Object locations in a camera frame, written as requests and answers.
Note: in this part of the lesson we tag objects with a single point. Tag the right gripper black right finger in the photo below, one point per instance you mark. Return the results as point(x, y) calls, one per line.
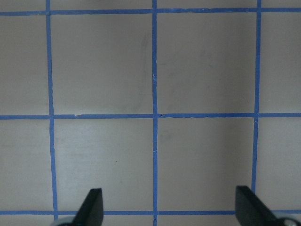
point(251, 211)

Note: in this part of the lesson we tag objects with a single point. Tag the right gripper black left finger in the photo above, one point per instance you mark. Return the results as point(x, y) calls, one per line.
point(91, 211)

